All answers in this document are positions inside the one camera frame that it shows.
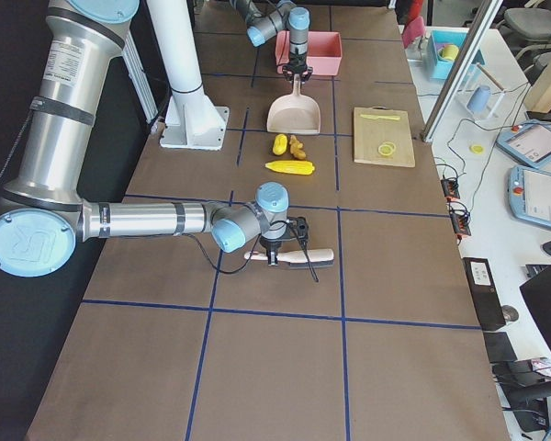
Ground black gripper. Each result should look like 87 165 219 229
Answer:
260 236 281 266
282 52 313 84

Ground beige plastic dustpan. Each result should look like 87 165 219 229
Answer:
266 74 320 135

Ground white brush black bristles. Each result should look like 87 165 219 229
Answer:
244 248 334 269

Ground brown toy ginger root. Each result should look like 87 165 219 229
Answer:
288 135 307 161

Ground yellow corn cob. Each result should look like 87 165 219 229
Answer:
264 160 316 175

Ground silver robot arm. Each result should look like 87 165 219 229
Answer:
0 1 309 277
230 0 313 84

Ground pink plastic bin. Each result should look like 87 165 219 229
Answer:
275 31 343 76

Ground yellow plastic knife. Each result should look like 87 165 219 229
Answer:
359 114 400 121

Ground wooden cutting board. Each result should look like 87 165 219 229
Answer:
354 107 415 168

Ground white mounting column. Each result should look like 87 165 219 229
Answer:
147 0 230 151

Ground pink cloth on rack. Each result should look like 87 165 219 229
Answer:
401 16 426 48

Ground blue tray with blocks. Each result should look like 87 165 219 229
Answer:
422 30 467 80

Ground yellow cup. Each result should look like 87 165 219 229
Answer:
439 43 459 62

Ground blue cup on rack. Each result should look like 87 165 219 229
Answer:
467 85 491 113

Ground black box on desk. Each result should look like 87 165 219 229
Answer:
462 257 506 332

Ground upper blue teach pendant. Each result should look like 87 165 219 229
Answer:
496 119 551 168

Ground blue teach pendant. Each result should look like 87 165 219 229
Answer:
496 119 551 168
508 165 551 230

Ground lower blue teach pendant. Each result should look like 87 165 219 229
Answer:
508 165 551 230

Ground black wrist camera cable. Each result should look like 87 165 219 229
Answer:
183 217 320 284

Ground aluminium frame post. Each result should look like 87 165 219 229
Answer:
421 0 502 142

